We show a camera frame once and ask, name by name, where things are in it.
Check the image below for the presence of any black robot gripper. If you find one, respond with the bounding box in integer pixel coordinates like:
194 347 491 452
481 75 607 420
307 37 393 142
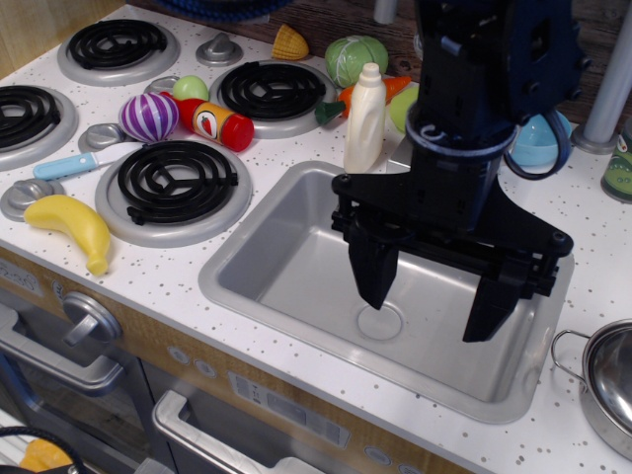
331 112 575 344

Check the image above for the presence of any cream detergent bottle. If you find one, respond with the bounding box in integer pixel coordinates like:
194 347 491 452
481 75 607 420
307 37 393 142
344 63 386 174

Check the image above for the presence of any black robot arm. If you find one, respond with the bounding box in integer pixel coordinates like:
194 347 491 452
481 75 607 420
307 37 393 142
332 1 589 343

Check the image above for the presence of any grey toy sink basin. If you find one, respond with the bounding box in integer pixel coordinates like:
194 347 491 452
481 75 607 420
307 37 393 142
198 161 575 424

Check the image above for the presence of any silver toy faucet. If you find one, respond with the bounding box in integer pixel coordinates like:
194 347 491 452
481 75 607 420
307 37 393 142
386 138 413 174

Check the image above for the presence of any blue toy bowl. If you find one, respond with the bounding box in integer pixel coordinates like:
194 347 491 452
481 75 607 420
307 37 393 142
511 116 558 172

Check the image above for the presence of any green toy plate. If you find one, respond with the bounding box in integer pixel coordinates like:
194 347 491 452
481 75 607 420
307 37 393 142
389 86 419 133

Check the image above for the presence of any orange toy carrot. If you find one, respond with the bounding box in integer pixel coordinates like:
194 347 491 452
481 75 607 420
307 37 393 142
315 76 412 125

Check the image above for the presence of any green toy can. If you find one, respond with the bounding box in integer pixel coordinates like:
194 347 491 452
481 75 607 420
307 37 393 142
600 118 632 203

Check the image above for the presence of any grey support pole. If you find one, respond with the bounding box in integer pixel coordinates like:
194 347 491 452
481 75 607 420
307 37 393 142
572 5 631 155

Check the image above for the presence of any green toy cabbage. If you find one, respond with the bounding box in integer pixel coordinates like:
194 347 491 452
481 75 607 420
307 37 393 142
324 36 389 89

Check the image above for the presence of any back right black burner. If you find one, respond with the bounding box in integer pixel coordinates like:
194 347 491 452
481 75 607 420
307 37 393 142
209 60 338 139

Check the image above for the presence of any black burner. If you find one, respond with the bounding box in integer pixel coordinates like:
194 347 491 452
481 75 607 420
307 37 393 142
209 60 338 139
1 85 78 172
57 19 180 87
95 140 253 248

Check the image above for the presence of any red toy ketchup bottle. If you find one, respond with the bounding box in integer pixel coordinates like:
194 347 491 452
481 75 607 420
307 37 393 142
161 92 255 152

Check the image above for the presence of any front right black burner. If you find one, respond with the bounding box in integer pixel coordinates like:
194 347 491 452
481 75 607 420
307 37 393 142
95 140 253 248

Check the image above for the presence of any yellow toy corn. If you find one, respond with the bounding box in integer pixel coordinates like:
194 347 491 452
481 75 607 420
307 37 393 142
272 24 309 61

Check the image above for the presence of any grey stove knob back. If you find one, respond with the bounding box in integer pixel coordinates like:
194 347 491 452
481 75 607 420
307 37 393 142
196 33 243 67

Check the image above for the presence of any grey stove knob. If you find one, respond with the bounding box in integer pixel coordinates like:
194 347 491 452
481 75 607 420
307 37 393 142
78 123 132 153
196 33 243 67
1 178 65 222
143 76 180 95

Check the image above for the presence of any light green toy ball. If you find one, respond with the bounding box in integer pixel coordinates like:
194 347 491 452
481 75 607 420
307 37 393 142
173 75 209 101

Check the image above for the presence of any purple striped toy eggplant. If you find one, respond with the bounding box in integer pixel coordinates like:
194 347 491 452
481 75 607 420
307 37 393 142
118 93 180 143

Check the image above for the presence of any grey stove knob centre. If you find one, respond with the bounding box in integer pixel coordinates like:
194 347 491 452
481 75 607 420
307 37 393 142
143 76 180 95

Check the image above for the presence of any silver oven dial knob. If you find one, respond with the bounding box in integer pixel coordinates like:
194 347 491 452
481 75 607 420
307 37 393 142
62 291 122 347

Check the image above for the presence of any yellow toy banana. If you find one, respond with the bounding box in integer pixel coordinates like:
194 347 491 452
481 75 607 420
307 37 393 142
24 195 111 277

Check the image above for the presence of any grey stove knob middle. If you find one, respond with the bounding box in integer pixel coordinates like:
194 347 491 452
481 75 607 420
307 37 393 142
78 123 132 153

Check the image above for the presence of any back left black burner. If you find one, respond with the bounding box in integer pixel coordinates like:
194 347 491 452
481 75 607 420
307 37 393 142
57 19 180 87

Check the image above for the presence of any grey stove knob front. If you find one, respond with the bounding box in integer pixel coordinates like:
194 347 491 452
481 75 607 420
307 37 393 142
1 178 65 222

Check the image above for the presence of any front left black burner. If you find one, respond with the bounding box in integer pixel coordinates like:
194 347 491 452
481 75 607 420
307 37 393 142
1 85 78 172

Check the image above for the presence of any yellow object bottom left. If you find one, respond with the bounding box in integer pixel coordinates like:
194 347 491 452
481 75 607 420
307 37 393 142
19 438 73 473

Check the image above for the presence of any steel pot with handle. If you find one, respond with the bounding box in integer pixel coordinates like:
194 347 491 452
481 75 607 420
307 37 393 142
550 319 631 459

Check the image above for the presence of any silver dishwasher door handle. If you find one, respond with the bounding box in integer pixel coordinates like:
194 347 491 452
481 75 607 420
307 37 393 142
152 390 321 474

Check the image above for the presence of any silver oven door handle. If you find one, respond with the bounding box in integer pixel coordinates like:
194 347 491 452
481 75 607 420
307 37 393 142
1 304 124 396

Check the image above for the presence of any blue handled toy knife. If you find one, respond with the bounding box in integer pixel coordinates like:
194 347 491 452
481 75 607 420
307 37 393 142
33 142 144 181

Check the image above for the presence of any black cable bottom left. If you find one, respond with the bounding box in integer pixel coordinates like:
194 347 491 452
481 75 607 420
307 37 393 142
0 426 88 474

